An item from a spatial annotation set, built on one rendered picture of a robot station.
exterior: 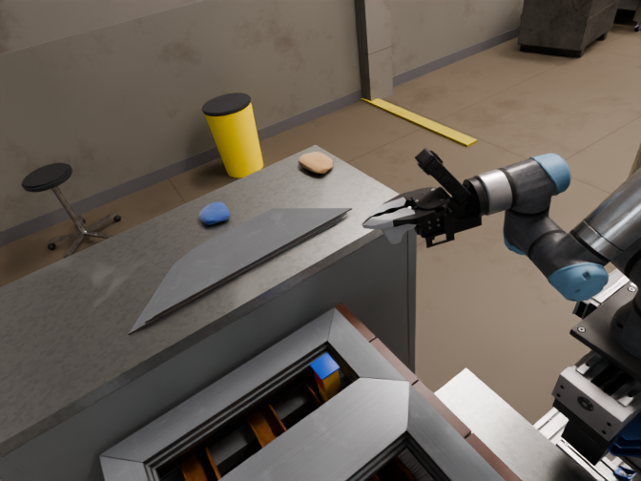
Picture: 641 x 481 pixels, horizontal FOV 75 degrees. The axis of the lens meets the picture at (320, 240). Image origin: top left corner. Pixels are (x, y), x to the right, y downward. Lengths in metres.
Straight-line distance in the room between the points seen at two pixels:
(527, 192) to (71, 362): 1.12
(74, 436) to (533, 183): 1.17
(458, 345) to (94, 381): 1.69
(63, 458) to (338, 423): 0.69
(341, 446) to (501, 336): 1.45
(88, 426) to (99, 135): 2.97
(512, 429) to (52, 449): 1.18
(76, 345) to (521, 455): 1.20
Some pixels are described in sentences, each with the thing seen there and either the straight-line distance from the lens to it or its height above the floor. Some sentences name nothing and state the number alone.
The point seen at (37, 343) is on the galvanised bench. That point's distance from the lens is 1.39.
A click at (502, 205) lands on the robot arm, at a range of 0.79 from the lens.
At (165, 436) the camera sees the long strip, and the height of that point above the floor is 0.87.
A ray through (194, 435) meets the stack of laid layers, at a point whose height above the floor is 0.85.
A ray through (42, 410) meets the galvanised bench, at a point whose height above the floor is 1.05.
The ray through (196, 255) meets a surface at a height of 1.07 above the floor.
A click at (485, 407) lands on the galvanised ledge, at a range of 1.38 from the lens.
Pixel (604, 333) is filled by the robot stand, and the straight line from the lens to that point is 1.14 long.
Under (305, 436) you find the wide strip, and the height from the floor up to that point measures 0.87.
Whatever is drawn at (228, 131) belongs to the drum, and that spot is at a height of 0.46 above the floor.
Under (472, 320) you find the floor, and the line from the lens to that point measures 2.43.
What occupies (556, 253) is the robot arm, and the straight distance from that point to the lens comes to 0.80.
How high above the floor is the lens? 1.88
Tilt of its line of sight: 40 degrees down
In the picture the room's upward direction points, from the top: 10 degrees counter-clockwise
